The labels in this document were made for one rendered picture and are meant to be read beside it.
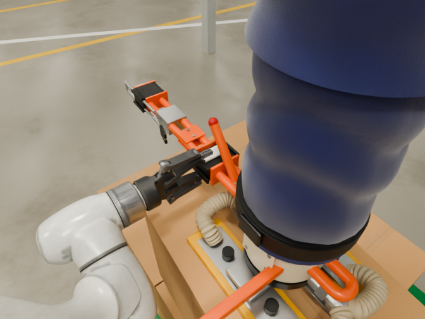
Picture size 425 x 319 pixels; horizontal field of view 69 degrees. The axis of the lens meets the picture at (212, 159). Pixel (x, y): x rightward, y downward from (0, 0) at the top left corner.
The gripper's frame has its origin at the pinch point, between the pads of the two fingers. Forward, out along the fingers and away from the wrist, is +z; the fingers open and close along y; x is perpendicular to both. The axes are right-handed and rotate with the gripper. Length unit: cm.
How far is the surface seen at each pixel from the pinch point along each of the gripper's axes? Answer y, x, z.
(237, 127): 66, -67, 68
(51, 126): 120, -218, -20
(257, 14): -43.0, 21.0, -9.8
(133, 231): 66, -37, -16
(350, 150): -31.8, 33.5, -6.2
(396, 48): -44, 34, -8
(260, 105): -32.4, 22.2, -8.9
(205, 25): 86, -252, 176
